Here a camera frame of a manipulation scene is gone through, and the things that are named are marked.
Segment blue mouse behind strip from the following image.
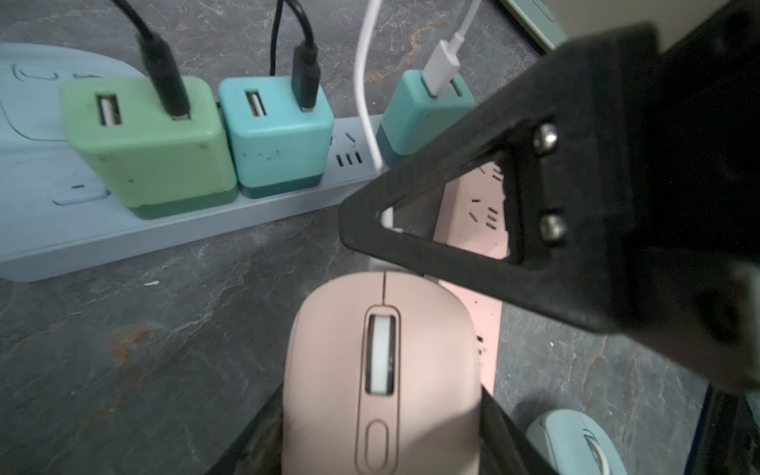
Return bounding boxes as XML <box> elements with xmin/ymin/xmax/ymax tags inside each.
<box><xmin>1</xmin><ymin>43</ymin><xmax>142</xmax><ymax>152</ymax></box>

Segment teal charger cube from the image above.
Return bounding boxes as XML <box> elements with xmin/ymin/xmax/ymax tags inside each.
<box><xmin>376</xmin><ymin>69</ymin><xmax>476</xmax><ymax>168</ymax></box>
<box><xmin>219</xmin><ymin>76</ymin><xmax>334</xmax><ymax>199</ymax></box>

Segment light blue mouse right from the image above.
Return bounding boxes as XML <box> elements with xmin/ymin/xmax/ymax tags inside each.
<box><xmin>526</xmin><ymin>409</ymin><xmax>627</xmax><ymax>475</ymax></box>

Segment white usb cable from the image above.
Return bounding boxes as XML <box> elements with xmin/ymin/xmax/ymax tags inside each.
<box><xmin>352</xmin><ymin>0</ymin><xmax>396</xmax><ymax>233</ymax></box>

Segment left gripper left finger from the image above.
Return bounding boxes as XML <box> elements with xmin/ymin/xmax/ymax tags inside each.
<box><xmin>479</xmin><ymin>388</ymin><xmax>556</xmax><ymax>475</ymax></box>

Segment pink power strip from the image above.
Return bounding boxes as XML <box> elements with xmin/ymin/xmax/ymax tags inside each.
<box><xmin>433</xmin><ymin>162</ymin><xmax>509</xmax><ymax>393</ymax></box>

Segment black usb cable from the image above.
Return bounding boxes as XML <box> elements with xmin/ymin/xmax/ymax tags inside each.
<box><xmin>109</xmin><ymin>0</ymin><xmax>192</xmax><ymax>120</ymax></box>

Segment blue power strip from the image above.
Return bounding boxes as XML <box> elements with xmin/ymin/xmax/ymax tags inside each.
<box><xmin>1</xmin><ymin>118</ymin><xmax>374</xmax><ymax>282</ymax></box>

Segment teal charger cube middle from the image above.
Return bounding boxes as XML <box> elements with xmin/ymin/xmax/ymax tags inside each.
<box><xmin>219</xmin><ymin>76</ymin><xmax>334</xmax><ymax>199</ymax></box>

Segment pink mouse sideways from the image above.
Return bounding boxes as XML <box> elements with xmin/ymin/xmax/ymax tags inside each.
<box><xmin>281</xmin><ymin>271</ymin><xmax>482</xmax><ymax>474</ymax></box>

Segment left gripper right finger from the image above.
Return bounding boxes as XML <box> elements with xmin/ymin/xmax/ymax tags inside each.
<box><xmin>340</xmin><ymin>1</ymin><xmax>759</xmax><ymax>392</ymax></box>

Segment light green charger cube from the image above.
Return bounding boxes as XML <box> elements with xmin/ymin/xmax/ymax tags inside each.
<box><xmin>59</xmin><ymin>76</ymin><xmax>239</xmax><ymax>220</ymax></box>

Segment teal charger cube right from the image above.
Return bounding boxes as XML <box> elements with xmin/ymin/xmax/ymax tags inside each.
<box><xmin>376</xmin><ymin>69</ymin><xmax>476</xmax><ymax>168</ymax></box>

